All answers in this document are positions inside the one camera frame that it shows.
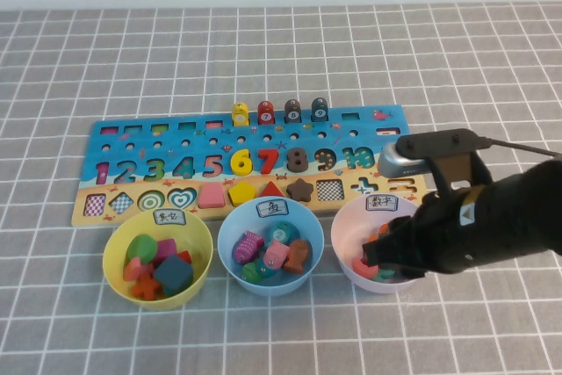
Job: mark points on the blue plastic bowl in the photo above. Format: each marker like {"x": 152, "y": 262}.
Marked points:
{"x": 232, "y": 225}

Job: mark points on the small teal wooden number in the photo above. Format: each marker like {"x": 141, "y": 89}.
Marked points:
{"x": 386, "y": 276}

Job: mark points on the orange wooden fish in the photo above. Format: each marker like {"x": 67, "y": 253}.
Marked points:
{"x": 296, "y": 256}

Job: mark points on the pink wooden fish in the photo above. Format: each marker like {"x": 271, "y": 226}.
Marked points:
{"x": 275, "y": 255}

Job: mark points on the green wooden fish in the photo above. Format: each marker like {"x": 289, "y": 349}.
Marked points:
{"x": 252, "y": 273}

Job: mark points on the red wooden triangle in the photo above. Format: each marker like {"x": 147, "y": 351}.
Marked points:
{"x": 273, "y": 191}

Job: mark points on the orange wooden number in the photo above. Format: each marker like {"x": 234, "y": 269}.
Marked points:
{"x": 383, "y": 230}

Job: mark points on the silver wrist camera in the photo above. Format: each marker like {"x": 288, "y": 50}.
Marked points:
{"x": 399, "y": 164}

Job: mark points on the green wooden circle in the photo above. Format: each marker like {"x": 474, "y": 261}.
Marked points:
{"x": 140, "y": 247}

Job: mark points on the white label on yellow bowl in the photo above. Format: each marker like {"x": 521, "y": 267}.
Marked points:
{"x": 169, "y": 217}

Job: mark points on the pink wooden trapezoid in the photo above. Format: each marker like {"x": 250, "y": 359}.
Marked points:
{"x": 212, "y": 197}

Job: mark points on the brown fish peg eight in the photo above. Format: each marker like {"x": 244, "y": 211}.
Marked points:
{"x": 293, "y": 111}

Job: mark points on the red wooden number seven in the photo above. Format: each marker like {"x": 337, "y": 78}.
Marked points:
{"x": 269, "y": 160}

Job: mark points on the yellow wooden pentagon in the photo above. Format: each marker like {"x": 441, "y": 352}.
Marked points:
{"x": 242, "y": 194}

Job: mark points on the red fish peg seven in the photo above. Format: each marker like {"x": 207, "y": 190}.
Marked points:
{"x": 266, "y": 112}

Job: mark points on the grey checkered tablecloth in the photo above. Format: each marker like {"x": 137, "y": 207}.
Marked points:
{"x": 175, "y": 63}

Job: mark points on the wooden number puzzle board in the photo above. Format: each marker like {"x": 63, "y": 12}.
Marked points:
{"x": 184, "y": 131}

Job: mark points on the red wooden block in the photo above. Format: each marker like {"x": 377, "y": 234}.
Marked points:
{"x": 184, "y": 256}

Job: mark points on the yellow fish peg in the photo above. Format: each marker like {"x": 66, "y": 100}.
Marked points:
{"x": 240, "y": 113}

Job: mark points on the yellow plastic bowl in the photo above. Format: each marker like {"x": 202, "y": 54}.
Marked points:
{"x": 199, "y": 239}

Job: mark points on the orange wooden plus sign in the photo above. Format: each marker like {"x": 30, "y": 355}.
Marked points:
{"x": 145, "y": 288}

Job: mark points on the white label on blue bowl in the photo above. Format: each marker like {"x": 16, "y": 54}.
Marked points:
{"x": 272, "y": 208}

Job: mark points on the white label on pink bowl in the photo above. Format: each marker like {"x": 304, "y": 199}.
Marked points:
{"x": 382, "y": 203}

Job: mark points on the pink plastic bowl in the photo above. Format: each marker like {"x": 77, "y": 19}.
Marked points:
{"x": 347, "y": 225}

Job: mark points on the purple wooden fish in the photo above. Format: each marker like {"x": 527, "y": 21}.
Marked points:
{"x": 246, "y": 250}

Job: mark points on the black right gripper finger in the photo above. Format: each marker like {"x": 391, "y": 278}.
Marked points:
{"x": 395, "y": 252}
{"x": 406, "y": 226}

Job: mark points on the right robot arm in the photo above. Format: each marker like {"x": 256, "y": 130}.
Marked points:
{"x": 535, "y": 208}

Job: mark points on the dark teal fish peg nine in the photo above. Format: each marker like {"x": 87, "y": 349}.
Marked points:
{"x": 320, "y": 110}

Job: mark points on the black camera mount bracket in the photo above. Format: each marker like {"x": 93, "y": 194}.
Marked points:
{"x": 439, "y": 142}

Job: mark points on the dark teal wooden square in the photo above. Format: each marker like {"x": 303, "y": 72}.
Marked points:
{"x": 173, "y": 271}

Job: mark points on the pink wooden number five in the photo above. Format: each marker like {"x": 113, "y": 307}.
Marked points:
{"x": 362, "y": 267}

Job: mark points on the yellow wooden number six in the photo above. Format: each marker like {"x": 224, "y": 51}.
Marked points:
{"x": 238, "y": 168}

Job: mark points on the teal wooden block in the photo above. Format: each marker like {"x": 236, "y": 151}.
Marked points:
{"x": 172, "y": 292}

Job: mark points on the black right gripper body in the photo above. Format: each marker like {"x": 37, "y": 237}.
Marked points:
{"x": 461, "y": 239}

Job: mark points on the magenta wooden block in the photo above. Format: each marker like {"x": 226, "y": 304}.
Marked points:
{"x": 166, "y": 248}

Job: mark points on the brown wooden star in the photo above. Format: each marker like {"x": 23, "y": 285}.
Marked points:
{"x": 300, "y": 190}

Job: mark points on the brown wooden number eight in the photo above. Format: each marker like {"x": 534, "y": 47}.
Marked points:
{"x": 297, "y": 167}

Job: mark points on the teal wooden fish two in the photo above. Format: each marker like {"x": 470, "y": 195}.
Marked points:
{"x": 280, "y": 234}

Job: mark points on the coral wooden block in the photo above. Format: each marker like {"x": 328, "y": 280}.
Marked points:
{"x": 133, "y": 268}

